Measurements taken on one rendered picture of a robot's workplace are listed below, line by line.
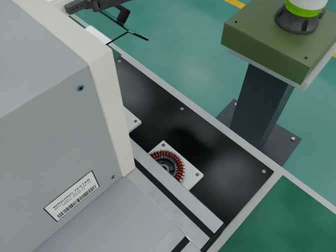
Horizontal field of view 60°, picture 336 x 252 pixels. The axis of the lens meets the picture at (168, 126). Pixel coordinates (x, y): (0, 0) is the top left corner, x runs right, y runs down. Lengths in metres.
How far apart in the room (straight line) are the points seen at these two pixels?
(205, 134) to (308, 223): 0.35
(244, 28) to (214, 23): 1.47
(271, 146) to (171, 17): 1.39
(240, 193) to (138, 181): 0.43
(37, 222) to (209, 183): 0.51
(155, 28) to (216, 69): 0.65
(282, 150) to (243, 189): 1.05
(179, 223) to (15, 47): 0.26
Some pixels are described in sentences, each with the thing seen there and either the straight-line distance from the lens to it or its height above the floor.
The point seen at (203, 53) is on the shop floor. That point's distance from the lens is 2.26.
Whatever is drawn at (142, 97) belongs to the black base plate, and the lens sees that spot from 0.93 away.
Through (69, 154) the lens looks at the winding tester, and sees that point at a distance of 0.29.
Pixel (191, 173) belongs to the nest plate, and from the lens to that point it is 0.77.
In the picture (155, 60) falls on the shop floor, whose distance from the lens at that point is 2.19.
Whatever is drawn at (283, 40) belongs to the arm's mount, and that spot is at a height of 0.83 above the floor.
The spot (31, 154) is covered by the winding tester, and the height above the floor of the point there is 1.26.
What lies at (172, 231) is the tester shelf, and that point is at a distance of 0.37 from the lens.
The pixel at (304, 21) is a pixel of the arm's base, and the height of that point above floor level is 0.88.
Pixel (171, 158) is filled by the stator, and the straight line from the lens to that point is 0.75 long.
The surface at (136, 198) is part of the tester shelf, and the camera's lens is 0.39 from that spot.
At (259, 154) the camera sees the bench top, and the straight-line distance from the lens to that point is 0.87.
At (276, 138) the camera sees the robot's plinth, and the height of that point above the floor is 0.02.
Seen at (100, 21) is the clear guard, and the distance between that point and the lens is 0.72.
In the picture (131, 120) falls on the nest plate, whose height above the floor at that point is 0.78.
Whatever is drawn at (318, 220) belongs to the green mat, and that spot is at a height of 0.75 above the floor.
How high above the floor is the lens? 1.47
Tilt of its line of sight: 55 degrees down
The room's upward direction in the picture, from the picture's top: straight up
